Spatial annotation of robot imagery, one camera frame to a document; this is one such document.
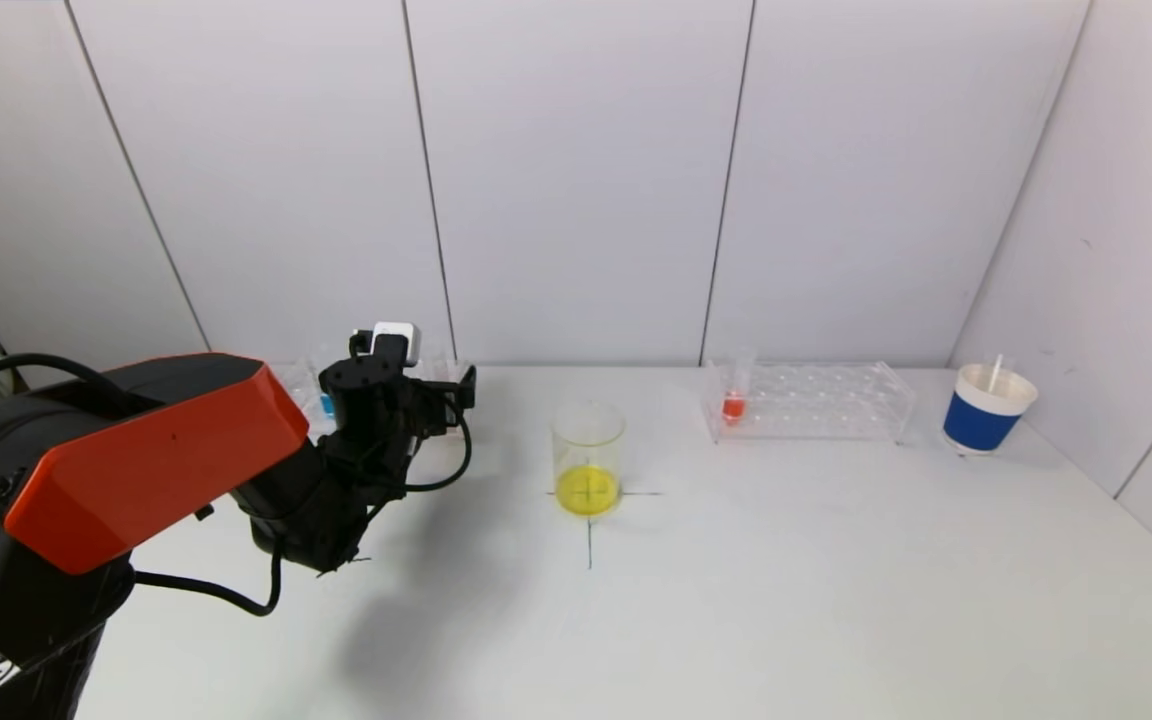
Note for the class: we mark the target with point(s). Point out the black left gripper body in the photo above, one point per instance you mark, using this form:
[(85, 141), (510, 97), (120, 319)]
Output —
[(452, 389)]

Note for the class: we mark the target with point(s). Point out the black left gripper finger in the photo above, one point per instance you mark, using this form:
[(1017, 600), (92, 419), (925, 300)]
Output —
[(466, 388)]

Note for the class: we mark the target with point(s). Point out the test tube with yellow pigment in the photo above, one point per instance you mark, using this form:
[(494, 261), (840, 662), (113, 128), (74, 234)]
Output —
[(992, 375)]

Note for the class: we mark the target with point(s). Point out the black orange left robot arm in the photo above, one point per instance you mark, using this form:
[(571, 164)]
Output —
[(156, 460)]

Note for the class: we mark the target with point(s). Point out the test tube with blue pigment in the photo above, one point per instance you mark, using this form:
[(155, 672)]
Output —
[(326, 405)]

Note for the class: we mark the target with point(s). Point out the clear acrylic test tube rack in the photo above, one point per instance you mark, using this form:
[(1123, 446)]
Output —
[(816, 412), (298, 385)]

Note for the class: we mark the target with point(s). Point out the clear glass beaker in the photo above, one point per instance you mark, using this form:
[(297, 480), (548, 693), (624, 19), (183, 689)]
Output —
[(587, 488)]

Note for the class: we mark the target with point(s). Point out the test tube with red pigment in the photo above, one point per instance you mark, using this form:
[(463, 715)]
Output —
[(732, 408)]

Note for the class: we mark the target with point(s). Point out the blue paper cup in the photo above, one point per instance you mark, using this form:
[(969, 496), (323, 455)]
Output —
[(978, 425)]

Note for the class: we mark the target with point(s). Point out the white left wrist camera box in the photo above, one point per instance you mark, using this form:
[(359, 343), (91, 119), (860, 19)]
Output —
[(398, 338)]

